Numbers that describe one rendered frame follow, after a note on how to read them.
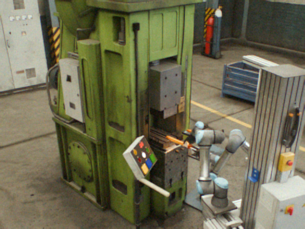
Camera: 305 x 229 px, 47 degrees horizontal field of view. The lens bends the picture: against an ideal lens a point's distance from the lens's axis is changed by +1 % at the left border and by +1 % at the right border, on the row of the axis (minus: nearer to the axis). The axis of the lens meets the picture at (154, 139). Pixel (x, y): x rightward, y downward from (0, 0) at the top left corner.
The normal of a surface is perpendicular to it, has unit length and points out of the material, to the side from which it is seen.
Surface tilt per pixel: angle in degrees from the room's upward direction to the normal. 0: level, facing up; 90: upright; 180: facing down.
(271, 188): 0
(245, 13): 90
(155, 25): 90
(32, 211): 0
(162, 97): 90
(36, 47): 90
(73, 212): 0
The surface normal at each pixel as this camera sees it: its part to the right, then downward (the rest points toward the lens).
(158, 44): 0.70, 0.33
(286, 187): 0.00, -0.89
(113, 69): -0.71, 0.31
